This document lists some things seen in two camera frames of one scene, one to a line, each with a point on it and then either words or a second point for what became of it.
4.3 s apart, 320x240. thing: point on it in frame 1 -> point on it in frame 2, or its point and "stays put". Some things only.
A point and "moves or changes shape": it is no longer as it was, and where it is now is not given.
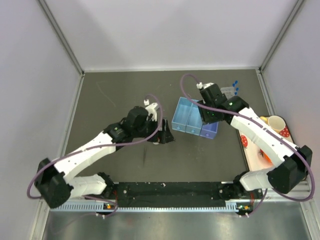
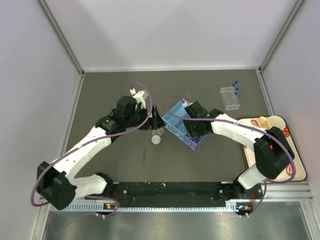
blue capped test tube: x=236 y=82 stays put
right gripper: x=206 y=119 -> x=192 y=132
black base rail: x=171 y=195 stays put
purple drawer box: x=209 y=130 moves or changes shape
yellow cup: x=277 y=123 stays put
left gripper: x=164 y=135 -> x=155 y=122
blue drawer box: x=194 y=123 moves or changes shape
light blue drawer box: x=180 y=118 moves or changes shape
